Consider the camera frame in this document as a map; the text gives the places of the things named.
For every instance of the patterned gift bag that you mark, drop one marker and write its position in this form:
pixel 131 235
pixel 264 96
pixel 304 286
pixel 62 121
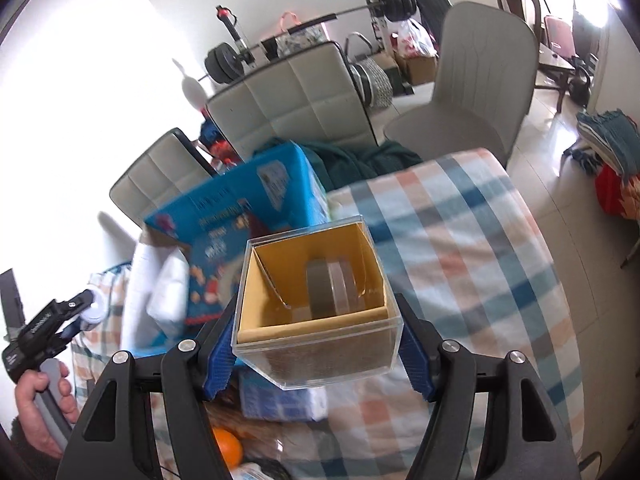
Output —
pixel 300 37

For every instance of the person's left hand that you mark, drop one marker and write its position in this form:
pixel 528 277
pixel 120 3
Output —
pixel 42 400

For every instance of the grey padded chair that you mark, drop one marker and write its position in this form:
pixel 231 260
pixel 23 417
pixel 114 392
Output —
pixel 160 180
pixel 295 97

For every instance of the dark green cloth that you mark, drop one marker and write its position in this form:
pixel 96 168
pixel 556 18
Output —
pixel 357 160

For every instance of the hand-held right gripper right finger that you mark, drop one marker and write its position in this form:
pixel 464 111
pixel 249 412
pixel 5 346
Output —
pixel 416 360

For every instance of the cardboard box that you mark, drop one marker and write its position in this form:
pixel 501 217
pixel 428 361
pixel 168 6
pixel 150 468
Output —
pixel 415 67

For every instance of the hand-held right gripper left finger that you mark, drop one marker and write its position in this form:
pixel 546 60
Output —
pixel 220 355

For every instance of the folded teal blanket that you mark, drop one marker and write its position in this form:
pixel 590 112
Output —
pixel 607 135

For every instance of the orange fruit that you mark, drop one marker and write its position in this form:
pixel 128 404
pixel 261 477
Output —
pixel 227 447

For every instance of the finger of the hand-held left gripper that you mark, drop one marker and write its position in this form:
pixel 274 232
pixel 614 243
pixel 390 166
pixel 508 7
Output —
pixel 92 310

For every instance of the clear box with yellow insert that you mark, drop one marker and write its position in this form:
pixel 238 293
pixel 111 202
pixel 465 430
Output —
pixel 312 300

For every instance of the white bowling pin toy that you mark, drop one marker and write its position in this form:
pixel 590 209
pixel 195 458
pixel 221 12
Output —
pixel 191 91

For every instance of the grey plastic chair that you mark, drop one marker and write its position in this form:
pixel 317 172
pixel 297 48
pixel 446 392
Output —
pixel 462 75

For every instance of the barbell with black plates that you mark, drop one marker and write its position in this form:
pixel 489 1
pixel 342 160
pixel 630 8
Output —
pixel 310 45

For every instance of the plaid tablecloth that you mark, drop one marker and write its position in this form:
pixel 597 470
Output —
pixel 450 320

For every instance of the blue and white packet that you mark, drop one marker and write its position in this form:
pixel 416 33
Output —
pixel 280 400

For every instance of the blue printed carton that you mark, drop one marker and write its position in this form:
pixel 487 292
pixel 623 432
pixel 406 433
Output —
pixel 235 220

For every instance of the red and white plastic bag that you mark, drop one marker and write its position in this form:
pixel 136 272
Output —
pixel 412 37

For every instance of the dark wooden table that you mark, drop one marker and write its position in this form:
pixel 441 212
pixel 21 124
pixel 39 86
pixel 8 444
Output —
pixel 552 67

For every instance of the red cloth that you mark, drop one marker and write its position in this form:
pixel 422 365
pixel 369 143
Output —
pixel 617 190

